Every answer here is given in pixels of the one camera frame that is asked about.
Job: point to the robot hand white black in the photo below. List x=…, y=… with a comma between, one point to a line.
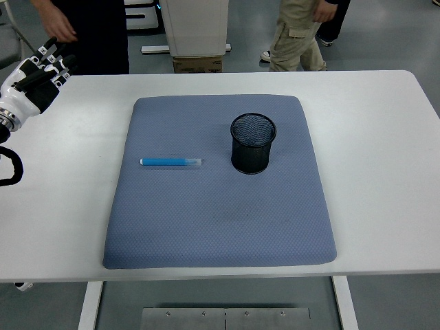
x=20, y=98

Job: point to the blue marker with clear cap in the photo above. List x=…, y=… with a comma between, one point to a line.
x=161, y=161

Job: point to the black mesh pen holder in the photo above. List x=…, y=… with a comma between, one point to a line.
x=252, y=158

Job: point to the person in dark clothing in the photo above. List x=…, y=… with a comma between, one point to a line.
x=99, y=34

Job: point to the white floor bar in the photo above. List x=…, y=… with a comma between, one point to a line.
x=154, y=49

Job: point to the white machine with dark slot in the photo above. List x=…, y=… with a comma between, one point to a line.
x=144, y=19

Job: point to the brown cardboard box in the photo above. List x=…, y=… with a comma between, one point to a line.
x=197, y=64

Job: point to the small white object under table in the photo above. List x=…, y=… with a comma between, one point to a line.
x=23, y=286

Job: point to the blue textured mat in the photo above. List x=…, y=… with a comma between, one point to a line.
x=206, y=213

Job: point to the white table leg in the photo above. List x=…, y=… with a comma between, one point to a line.
x=90, y=306
x=345, y=306

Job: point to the grey metal plate with screws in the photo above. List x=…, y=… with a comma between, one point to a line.
x=185, y=319

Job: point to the person in beige trousers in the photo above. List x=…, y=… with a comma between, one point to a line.
x=292, y=44

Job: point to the person with blue sneakers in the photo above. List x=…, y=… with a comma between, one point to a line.
x=335, y=24

